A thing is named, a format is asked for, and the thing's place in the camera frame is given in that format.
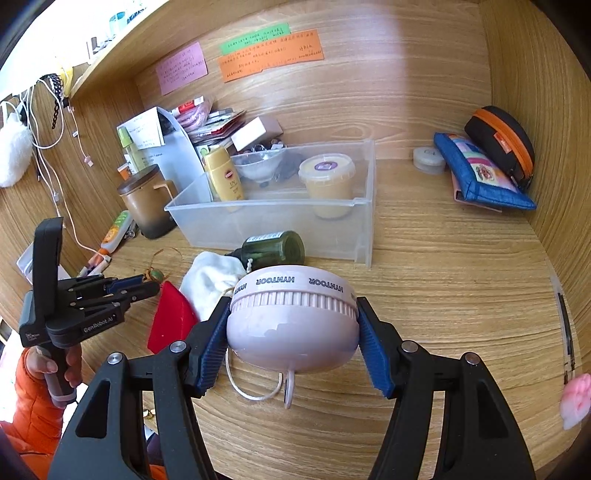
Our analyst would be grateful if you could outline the black white pen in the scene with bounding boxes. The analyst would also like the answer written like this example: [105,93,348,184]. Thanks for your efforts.
[551,274,578,384]

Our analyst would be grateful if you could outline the stack of paper packets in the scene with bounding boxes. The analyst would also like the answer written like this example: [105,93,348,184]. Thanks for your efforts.
[185,108,247,144]

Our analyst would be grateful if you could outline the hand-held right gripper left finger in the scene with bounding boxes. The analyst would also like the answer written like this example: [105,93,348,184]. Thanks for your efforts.
[47,295,232,480]

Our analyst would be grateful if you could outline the small white round container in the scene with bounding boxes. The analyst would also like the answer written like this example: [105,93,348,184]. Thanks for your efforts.
[412,147,448,175]

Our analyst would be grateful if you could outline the clear plastic bowl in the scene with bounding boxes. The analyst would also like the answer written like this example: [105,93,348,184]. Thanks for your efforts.
[231,150,286,182]

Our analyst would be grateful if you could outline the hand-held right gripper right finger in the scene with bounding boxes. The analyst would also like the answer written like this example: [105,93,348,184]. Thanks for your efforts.
[355,296,537,480]

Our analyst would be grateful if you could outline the green bead charm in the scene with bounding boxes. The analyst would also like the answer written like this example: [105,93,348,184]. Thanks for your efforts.
[143,249,169,283]

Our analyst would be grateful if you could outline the small white brown box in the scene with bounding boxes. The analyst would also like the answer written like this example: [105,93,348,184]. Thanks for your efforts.
[231,115,283,153]

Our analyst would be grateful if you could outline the wooden shelf board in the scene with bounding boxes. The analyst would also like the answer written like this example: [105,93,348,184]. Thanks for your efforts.
[68,0,176,100]

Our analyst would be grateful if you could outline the white marker pens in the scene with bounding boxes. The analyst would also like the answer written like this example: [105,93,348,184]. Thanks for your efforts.
[76,251,113,278]

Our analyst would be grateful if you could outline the person's left hand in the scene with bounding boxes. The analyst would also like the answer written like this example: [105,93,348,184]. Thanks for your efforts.
[25,344,84,388]

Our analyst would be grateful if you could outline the blue zip pouch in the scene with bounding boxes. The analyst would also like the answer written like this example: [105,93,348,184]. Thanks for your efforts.
[433,132,537,210]

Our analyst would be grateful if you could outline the white file holder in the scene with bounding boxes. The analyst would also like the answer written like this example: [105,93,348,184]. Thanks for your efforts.
[116,106,206,204]

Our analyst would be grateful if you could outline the white charging cable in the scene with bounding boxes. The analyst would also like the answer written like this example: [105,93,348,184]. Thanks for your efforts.
[65,99,95,168]
[21,78,105,257]

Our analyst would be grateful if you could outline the pink cat paw toy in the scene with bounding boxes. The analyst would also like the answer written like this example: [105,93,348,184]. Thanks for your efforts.
[560,373,591,431]

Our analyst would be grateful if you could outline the red triangular pouch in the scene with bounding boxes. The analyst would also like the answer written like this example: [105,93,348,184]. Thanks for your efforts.
[147,281,200,354]

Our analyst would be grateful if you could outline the green orange tube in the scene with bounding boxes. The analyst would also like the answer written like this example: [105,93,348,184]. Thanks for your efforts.
[99,210,132,254]

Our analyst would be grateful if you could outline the brown mug with lid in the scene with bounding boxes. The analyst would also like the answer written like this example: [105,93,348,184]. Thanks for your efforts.
[116,165,178,240]

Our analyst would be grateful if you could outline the black chain strap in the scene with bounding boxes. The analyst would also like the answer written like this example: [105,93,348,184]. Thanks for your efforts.
[48,74,65,132]

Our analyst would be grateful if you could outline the pink coiled cable packet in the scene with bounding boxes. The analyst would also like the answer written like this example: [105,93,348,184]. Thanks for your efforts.
[171,97,215,132]

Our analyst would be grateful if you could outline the yellow sunscreen bottle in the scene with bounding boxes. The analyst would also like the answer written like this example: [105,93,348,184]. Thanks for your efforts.
[202,147,245,210]

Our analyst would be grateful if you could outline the pink round portable fan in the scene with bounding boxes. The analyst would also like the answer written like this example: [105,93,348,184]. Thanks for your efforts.
[224,265,361,410]

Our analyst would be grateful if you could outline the clear plastic storage box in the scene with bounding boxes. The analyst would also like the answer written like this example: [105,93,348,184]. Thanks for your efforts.
[165,138,377,269]

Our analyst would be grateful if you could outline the white cloth pouch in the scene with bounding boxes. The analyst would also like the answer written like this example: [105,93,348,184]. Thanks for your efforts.
[179,251,245,324]

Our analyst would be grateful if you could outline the black case with orange zip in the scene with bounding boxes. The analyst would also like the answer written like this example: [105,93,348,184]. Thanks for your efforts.
[464,106,535,192]

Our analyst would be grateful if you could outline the orange paper note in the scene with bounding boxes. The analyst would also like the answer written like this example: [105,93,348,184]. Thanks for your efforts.
[218,28,325,84]

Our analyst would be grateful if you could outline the green paper note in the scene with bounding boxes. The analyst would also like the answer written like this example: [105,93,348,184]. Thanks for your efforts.
[218,21,291,55]

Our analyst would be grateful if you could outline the white fluffy toy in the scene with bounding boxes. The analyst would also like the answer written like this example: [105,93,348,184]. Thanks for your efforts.
[0,113,37,188]

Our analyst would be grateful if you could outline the clear lidded cream tub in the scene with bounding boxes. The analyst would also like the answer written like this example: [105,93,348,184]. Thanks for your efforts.
[298,154,357,219]

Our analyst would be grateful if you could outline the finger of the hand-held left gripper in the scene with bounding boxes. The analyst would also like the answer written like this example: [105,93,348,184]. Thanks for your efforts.
[69,282,161,320]
[60,274,148,297]

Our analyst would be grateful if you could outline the tall green spray bottle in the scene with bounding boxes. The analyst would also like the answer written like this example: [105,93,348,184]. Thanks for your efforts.
[117,126,148,175]

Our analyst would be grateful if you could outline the pink wallet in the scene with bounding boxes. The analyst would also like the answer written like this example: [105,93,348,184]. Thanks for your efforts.
[453,178,504,213]

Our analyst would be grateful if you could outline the dark green glass bottle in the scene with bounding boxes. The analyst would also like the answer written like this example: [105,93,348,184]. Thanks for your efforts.
[225,230,306,273]

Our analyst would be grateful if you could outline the pink paper note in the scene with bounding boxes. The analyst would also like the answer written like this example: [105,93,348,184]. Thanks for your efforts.
[154,41,208,96]

